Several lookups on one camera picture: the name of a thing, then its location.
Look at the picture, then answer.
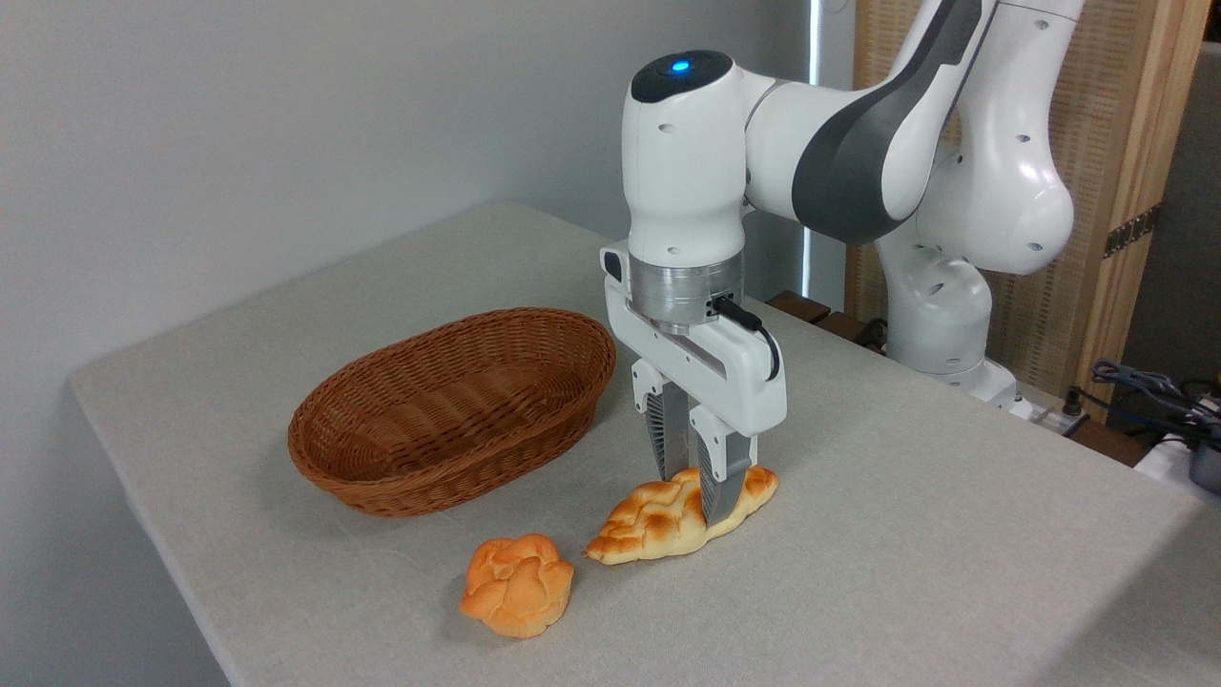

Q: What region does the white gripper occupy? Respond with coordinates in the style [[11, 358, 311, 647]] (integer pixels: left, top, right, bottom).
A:
[[600, 240, 789, 528]]

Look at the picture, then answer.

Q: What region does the long braided bread loaf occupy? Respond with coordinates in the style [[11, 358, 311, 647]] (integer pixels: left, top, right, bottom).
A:
[[585, 465, 779, 566]]

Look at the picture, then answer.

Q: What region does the round orange bread roll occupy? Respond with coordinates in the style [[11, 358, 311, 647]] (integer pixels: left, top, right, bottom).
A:
[[460, 533, 575, 639]]

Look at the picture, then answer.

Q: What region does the brown wicker oval basket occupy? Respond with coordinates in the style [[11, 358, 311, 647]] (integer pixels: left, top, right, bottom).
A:
[[288, 307, 617, 519]]

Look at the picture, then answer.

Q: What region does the grey tablecloth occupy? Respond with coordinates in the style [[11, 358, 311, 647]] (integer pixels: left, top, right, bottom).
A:
[[67, 200, 1221, 687]]

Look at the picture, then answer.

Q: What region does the white vertical light strip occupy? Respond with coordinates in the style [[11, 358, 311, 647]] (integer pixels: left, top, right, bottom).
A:
[[801, 0, 823, 299]]

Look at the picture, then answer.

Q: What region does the metal screen hinge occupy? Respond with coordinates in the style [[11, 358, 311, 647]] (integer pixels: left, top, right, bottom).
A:
[[1104, 203, 1162, 260]]

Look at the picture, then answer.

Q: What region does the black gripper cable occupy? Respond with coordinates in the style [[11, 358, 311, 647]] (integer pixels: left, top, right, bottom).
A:
[[711, 296, 781, 383]]

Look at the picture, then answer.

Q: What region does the dark cable bundle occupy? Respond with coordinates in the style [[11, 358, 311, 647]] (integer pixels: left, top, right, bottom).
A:
[[1064, 360, 1221, 449]]

